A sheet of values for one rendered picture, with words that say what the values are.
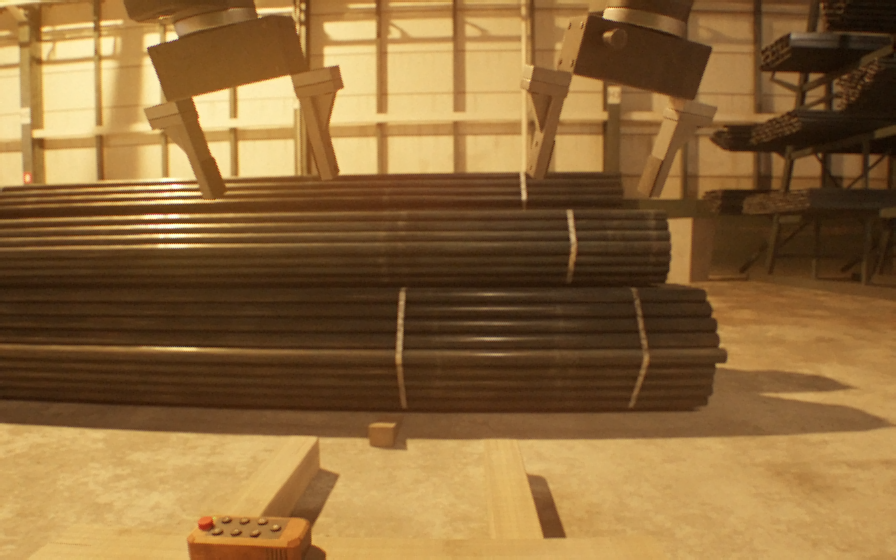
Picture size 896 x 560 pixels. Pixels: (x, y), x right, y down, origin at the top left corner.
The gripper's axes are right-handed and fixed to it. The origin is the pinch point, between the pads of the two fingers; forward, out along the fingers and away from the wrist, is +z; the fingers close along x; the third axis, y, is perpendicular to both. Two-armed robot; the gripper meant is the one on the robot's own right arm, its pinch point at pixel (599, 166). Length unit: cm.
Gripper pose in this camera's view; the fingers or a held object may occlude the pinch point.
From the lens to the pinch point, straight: 51.0
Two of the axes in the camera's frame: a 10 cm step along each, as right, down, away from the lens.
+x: 9.8, 0.9, 1.9
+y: 1.3, 4.7, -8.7
